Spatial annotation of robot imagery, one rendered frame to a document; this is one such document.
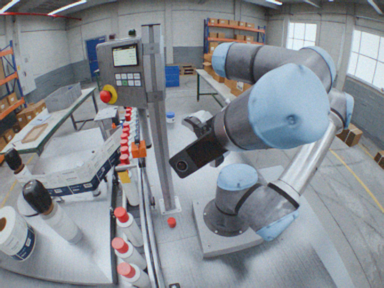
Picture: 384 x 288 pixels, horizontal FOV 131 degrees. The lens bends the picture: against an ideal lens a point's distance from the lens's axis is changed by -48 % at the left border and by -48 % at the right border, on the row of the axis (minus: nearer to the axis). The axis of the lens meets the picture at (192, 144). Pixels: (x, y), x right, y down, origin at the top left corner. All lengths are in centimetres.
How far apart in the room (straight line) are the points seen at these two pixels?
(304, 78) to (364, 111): 548
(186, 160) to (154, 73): 23
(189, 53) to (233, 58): 783
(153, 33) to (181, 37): 764
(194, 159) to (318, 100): 21
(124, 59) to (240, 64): 27
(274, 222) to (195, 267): 34
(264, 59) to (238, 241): 54
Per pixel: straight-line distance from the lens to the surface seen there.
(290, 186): 46
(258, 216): 44
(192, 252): 65
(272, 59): 25
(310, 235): 83
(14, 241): 81
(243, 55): 28
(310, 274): 77
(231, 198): 48
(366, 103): 560
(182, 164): 29
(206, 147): 28
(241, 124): 18
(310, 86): 16
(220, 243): 60
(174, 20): 808
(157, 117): 46
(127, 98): 46
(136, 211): 70
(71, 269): 72
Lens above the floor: 145
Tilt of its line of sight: 35 degrees down
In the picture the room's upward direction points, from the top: straight up
